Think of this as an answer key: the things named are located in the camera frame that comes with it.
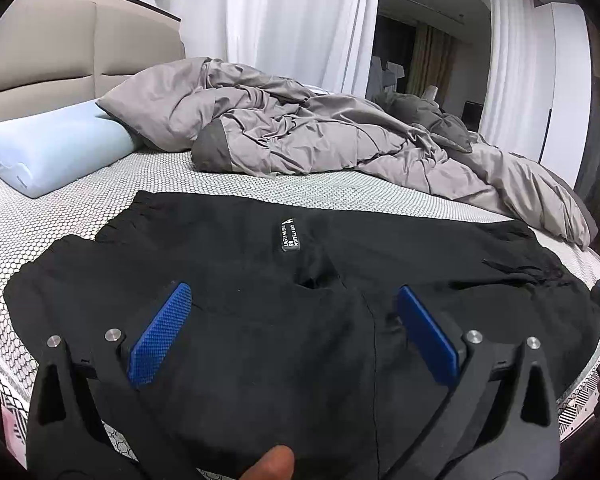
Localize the beige padded headboard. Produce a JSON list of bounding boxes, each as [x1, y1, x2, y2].
[[0, 0, 185, 122]]

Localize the grey crumpled duvet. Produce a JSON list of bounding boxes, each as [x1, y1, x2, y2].
[[98, 58, 597, 248]]

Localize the black pants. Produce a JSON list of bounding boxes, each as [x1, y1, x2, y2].
[[4, 192, 600, 479]]

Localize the white wardrobe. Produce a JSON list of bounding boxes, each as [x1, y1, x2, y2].
[[531, 2, 592, 185]]

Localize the person's left hand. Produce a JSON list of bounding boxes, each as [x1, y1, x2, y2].
[[240, 445, 294, 480]]

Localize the white sheer curtain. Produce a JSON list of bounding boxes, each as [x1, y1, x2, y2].
[[226, 0, 379, 96]]

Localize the light blue pillow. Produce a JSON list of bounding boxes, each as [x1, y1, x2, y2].
[[0, 100, 142, 198]]

